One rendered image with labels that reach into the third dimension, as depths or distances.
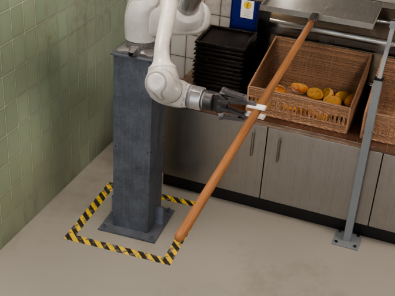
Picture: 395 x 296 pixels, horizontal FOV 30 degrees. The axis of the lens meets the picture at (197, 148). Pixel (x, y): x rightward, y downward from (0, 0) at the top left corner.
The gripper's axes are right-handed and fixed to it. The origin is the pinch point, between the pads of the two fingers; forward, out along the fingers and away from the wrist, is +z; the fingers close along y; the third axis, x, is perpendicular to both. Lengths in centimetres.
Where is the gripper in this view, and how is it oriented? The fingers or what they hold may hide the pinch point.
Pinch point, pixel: (256, 110)
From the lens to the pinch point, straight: 271.5
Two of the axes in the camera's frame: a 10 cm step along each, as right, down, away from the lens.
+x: -3.4, 4.9, -8.0
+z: 9.4, 2.2, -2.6
